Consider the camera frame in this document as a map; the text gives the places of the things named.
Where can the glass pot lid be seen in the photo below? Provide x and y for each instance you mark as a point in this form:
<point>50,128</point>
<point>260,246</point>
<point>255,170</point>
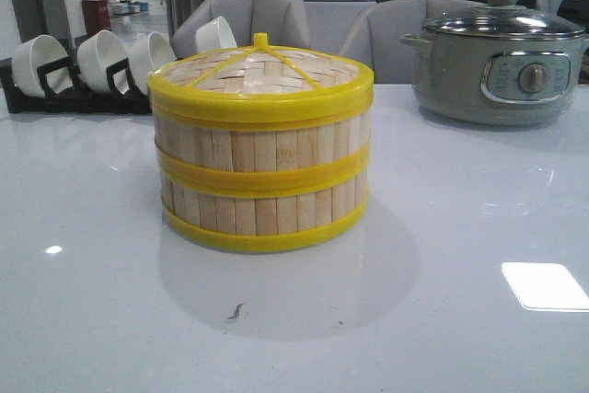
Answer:
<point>504,19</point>

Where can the black bowl rack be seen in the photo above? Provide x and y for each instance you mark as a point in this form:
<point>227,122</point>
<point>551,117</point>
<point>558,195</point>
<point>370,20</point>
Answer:
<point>124,97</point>

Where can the middle grey chair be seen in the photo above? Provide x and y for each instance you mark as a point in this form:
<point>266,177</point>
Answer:
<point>374,36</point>

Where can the bamboo steamer basket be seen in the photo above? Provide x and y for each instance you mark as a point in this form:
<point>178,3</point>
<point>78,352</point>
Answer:
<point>296,156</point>
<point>265,225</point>

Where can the woven bamboo steamer lid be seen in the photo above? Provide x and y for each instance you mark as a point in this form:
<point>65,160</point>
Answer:
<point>261,87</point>

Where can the grey electric cooking pot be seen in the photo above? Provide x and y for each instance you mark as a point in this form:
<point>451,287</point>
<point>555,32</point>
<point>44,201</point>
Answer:
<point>494,81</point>

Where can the left grey chair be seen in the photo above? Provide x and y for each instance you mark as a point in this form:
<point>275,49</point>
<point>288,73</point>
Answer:
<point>284,21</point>

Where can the white bowl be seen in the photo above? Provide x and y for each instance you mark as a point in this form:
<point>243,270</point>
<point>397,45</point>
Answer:
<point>214,35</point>
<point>94,56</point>
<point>147,55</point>
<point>29,56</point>

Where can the red bin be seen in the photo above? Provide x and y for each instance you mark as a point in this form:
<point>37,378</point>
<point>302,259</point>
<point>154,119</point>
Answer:
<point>96,16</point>

